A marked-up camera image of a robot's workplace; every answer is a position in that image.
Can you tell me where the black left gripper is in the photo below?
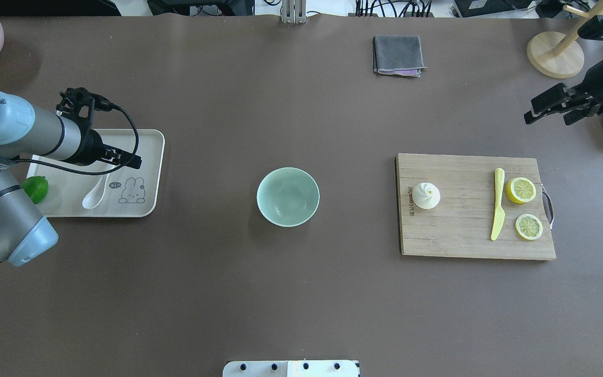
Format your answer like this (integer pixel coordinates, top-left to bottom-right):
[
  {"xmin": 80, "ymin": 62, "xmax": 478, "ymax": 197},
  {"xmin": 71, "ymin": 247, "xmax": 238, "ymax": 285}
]
[{"xmin": 90, "ymin": 132, "xmax": 143, "ymax": 169}]

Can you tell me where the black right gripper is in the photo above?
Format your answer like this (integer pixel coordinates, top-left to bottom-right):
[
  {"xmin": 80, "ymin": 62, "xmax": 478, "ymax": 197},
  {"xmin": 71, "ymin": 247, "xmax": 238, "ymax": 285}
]
[{"xmin": 523, "ymin": 83, "xmax": 603, "ymax": 126}]

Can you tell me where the white ceramic spoon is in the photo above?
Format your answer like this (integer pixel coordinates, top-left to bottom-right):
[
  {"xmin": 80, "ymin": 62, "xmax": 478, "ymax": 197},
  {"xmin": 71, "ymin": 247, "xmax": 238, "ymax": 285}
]
[{"xmin": 82, "ymin": 173, "xmax": 110, "ymax": 209}]

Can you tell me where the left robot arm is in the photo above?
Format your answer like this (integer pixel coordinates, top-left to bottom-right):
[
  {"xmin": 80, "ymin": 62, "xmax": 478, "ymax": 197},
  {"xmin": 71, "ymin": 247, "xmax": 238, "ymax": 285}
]
[{"xmin": 0, "ymin": 87, "xmax": 142, "ymax": 267}]

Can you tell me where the mint green bowl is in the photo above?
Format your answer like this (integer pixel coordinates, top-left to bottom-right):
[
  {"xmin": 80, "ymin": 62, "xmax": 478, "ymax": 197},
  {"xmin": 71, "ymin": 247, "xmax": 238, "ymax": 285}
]
[{"xmin": 255, "ymin": 167, "xmax": 320, "ymax": 228}]

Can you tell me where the white steamed bun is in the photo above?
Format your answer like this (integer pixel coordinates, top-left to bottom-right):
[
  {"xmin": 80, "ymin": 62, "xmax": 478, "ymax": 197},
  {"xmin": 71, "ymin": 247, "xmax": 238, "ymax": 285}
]
[{"xmin": 412, "ymin": 182, "xmax": 442, "ymax": 209}]

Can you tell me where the cream rabbit serving tray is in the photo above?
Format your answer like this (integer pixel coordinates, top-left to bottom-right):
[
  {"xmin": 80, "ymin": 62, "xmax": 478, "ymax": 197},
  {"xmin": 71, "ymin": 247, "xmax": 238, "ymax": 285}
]
[{"xmin": 25, "ymin": 129, "xmax": 165, "ymax": 218}]

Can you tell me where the wooden mug tree stand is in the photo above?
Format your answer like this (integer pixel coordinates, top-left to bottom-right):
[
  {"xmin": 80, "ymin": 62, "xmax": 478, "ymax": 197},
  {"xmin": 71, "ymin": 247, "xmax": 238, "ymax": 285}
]
[{"xmin": 527, "ymin": 1, "xmax": 603, "ymax": 79}]

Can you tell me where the lemon half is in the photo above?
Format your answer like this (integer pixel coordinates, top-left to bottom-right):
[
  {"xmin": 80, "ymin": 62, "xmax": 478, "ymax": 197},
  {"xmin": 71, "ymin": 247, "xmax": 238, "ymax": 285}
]
[{"xmin": 505, "ymin": 177, "xmax": 537, "ymax": 204}]

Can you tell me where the green lime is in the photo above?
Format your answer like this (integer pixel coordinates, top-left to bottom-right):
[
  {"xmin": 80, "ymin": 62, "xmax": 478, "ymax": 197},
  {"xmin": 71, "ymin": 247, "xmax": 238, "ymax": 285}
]
[{"xmin": 20, "ymin": 176, "xmax": 49, "ymax": 204}]

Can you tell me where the lemon slice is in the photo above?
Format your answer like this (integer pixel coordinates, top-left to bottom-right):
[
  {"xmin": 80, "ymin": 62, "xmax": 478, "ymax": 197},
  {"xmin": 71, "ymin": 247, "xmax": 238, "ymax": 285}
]
[{"xmin": 515, "ymin": 213, "xmax": 543, "ymax": 240}]

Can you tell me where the yellow plastic knife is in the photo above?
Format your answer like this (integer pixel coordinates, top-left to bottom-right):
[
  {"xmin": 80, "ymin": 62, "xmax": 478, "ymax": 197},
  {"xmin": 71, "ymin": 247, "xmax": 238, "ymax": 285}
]
[{"xmin": 490, "ymin": 168, "xmax": 505, "ymax": 241}]

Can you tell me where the bamboo cutting board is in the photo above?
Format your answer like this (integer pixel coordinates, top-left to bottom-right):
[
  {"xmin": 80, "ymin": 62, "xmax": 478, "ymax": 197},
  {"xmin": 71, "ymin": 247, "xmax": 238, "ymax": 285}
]
[{"xmin": 396, "ymin": 153, "xmax": 556, "ymax": 261}]

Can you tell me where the folded grey cloth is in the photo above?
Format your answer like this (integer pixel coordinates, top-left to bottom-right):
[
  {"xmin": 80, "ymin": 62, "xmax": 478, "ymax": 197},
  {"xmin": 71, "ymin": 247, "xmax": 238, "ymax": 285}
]
[{"xmin": 373, "ymin": 35, "xmax": 427, "ymax": 78}]

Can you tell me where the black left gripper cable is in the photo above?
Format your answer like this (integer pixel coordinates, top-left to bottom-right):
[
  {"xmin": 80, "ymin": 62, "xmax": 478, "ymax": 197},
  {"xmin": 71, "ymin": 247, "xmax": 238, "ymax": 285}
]
[{"xmin": 16, "ymin": 104, "xmax": 140, "ymax": 176}]

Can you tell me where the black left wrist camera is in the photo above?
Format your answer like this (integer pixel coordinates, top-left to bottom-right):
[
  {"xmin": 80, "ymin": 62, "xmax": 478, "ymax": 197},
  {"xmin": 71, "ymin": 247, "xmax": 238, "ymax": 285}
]
[{"xmin": 55, "ymin": 87, "xmax": 113, "ymax": 123}]

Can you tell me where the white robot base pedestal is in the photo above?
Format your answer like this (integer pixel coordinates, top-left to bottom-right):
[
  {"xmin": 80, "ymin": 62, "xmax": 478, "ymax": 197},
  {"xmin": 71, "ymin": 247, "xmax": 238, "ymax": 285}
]
[{"xmin": 222, "ymin": 359, "xmax": 361, "ymax": 376}]

